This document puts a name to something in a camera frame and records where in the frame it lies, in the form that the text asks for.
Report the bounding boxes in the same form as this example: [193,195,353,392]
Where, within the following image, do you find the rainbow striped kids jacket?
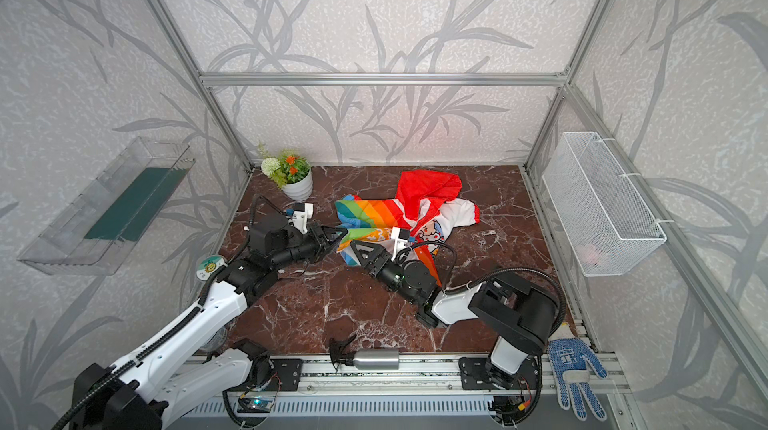
[335,170,480,277]

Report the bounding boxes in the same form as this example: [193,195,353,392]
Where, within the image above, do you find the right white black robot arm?
[350,240,566,386]

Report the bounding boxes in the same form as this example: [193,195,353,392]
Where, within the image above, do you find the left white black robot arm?
[54,212,348,429]

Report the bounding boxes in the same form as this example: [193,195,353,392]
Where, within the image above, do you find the white potted artificial plant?
[257,142,313,203]

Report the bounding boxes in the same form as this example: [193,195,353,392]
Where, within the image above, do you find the silver metal spray bottle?
[328,334,400,373]

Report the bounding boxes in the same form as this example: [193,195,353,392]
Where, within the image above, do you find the clear plastic cup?
[196,322,232,354]

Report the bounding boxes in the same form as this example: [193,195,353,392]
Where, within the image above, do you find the blue dotted work glove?
[548,337,607,422]

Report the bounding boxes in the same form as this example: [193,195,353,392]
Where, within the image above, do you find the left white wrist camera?
[289,202,314,234]

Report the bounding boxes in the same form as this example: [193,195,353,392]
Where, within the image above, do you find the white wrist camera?
[289,202,314,234]
[390,227,410,261]

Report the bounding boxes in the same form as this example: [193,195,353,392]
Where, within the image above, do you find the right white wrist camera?
[390,227,410,261]

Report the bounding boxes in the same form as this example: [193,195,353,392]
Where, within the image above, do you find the aluminium front rail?
[275,353,632,397]

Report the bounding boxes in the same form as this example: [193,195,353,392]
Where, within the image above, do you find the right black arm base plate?
[458,357,542,390]

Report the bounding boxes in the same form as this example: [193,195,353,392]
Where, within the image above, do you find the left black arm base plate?
[233,339,303,391]

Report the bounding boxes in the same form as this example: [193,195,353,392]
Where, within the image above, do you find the clear acrylic wall shelf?
[18,137,195,276]

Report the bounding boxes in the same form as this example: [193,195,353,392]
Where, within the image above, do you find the white wire mesh basket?
[542,132,667,277]

